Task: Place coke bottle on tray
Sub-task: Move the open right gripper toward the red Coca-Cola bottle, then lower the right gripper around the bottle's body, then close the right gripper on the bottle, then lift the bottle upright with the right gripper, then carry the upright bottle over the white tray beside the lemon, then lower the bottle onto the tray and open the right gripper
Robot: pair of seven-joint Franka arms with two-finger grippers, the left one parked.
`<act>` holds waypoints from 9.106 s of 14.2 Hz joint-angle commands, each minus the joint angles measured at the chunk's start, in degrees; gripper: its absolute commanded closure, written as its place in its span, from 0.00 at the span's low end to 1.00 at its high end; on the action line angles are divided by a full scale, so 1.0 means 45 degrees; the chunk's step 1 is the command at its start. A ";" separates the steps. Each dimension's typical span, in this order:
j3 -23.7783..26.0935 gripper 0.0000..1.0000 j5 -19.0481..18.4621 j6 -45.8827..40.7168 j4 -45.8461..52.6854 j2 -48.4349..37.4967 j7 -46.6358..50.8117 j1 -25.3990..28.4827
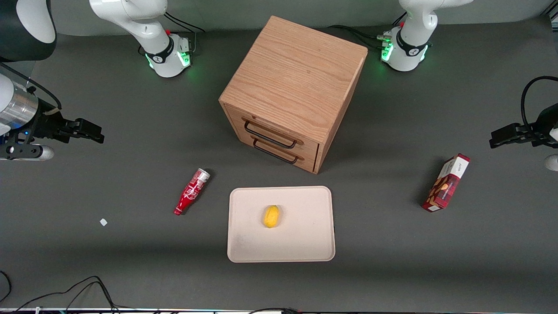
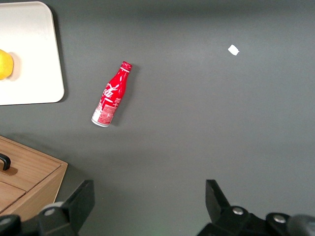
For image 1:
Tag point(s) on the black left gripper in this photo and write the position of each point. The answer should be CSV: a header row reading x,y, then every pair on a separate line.
x,y
543,126

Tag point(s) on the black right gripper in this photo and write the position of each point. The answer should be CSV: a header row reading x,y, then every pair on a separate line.
x,y
46,125

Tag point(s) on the red coke bottle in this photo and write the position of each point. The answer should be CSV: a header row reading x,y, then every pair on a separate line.
x,y
191,192

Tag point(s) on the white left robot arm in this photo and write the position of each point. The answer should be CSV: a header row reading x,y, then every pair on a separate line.
x,y
414,26

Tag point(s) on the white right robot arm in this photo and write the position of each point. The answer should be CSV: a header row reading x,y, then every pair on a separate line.
x,y
148,26

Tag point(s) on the beige plastic tray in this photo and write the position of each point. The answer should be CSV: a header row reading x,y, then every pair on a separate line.
x,y
301,235

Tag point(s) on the red snack box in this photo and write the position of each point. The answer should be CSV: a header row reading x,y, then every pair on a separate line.
x,y
444,185

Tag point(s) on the yellow lemon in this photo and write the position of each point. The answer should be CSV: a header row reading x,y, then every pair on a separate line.
x,y
270,216

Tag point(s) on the wooden drawer cabinet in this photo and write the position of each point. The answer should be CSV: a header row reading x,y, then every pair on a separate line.
x,y
296,74

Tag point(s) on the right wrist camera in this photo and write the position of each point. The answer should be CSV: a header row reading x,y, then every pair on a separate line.
x,y
26,151

